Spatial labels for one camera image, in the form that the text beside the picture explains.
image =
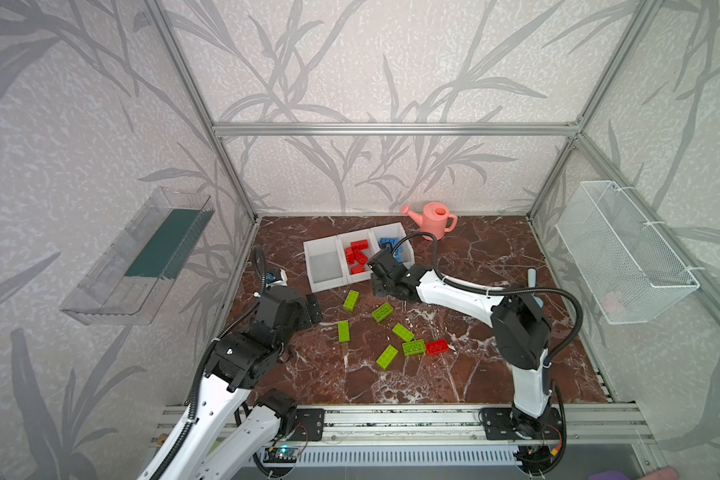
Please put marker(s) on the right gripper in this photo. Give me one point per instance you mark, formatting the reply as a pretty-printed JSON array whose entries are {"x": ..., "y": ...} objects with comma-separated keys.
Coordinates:
[{"x": 381, "y": 264}]

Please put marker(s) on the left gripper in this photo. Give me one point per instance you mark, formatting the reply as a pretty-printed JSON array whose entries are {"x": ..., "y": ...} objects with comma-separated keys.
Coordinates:
[{"x": 312, "y": 308}]

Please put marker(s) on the green brick studs-down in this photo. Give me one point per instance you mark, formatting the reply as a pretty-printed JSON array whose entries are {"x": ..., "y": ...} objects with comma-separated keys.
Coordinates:
[{"x": 382, "y": 312}]

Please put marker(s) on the red tall brick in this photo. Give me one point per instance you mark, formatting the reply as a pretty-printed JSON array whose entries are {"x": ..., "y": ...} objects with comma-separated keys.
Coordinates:
[{"x": 359, "y": 245}]

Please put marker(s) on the green brick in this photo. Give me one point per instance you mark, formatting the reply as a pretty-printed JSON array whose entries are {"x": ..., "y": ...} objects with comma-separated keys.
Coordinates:
[
  {"x": 343, "y": 330},
  {"x": 403, "y": 333},
  {"x": 414, "y": 347},
  {"x": 387, "y": 357},
  {"x": 351, "y": 300}
]

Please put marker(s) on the green brick bottom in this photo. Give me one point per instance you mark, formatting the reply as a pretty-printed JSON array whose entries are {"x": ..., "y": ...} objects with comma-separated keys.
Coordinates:
[{"x": 387, "y": 357}]

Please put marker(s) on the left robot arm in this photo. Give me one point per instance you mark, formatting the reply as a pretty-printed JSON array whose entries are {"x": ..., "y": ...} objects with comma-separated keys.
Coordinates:
[{"x": 216, "y": 436}]

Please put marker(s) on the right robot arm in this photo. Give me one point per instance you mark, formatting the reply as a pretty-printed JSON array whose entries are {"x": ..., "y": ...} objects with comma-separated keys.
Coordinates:
[{"x": 521, "y": 329}]

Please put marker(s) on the left white bin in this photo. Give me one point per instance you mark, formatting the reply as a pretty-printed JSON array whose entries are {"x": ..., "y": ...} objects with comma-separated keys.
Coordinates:
[{"x": 324, "y": 261}]

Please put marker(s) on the white bin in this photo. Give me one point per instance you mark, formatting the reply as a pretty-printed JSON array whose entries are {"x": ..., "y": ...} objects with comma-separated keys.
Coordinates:
[
  {"x": 393, "y": 230},
  {"x": 324, "y": 261},
  {"x": 344, "y": 241}
]

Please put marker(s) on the middle white bin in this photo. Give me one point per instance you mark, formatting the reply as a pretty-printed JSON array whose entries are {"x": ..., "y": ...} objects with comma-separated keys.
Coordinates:
[{"x": 344, "y": 241}]

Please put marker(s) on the right white bin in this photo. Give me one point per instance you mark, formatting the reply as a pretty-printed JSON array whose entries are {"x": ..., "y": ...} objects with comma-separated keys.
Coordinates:
[{"x": 393, "y": 230}]

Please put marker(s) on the pink watering can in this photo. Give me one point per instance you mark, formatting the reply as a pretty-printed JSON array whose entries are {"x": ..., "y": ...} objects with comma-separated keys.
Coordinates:
[{"x": 435, "y": 218}]

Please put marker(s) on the light blue trowel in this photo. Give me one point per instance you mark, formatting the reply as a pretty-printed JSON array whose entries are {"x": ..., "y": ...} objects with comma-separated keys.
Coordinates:
[{"x": 531, "y": 277}]

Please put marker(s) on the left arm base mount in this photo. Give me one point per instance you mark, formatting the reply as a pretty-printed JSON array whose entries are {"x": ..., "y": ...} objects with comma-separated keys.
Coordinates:
[{"x": 302, "y": 424}]

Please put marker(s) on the clear wall shelf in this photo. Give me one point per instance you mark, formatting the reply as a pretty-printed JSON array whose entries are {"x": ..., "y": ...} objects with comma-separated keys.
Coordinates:
[{"x": 131, "y": 280}]

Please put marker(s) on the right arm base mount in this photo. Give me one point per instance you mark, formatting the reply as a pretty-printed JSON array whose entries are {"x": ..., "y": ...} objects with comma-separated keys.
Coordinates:
[{"x": 516, "y": 423}]

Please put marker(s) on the aluminium front rail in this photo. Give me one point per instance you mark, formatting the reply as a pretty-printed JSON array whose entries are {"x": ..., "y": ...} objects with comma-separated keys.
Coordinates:
[{"x": 463, "y": 424}]

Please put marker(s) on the white wire basket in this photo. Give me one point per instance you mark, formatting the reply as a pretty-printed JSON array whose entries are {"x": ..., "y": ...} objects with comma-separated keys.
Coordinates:
[{"x": 631, "y": 270}]

